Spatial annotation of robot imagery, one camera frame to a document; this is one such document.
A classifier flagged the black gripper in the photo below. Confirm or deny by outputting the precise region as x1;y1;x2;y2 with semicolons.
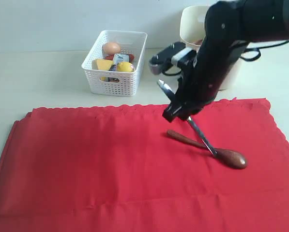
162;41;247;122

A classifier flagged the silver table knife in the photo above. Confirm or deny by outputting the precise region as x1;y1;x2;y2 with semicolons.
157;79;217;158

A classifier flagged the yellow lemon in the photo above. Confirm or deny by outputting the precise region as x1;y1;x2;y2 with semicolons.
116;61;135;73

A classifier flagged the blue white milk carton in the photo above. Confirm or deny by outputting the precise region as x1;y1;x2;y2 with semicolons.
109;54;130;72

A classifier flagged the red sausage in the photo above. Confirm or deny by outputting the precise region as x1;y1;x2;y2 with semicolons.
105;54;135;62

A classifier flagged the brown egg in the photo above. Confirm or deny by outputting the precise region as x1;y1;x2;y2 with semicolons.
102;42;121;55

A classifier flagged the yellow cheese wedge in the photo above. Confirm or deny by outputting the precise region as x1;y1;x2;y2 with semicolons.
91;59;113;71

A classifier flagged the brown wooden plate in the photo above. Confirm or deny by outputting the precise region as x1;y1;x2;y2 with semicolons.
193;39;203;46

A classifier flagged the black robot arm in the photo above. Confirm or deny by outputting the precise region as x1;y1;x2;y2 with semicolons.
163;0;289;121

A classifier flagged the white perforated plastic basket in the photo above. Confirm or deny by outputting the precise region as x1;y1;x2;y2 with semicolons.
81;30;147;97

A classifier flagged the dark wooden spoon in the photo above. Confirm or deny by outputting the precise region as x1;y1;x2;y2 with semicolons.
167;130;247;169

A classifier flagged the red table cloth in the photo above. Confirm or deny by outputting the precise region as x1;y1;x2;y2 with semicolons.
0;99;289;232

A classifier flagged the cream plastic bin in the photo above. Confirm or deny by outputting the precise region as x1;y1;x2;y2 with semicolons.
179;5;244;91

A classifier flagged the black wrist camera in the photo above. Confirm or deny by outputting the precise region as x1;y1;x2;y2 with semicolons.
149;42;197;75

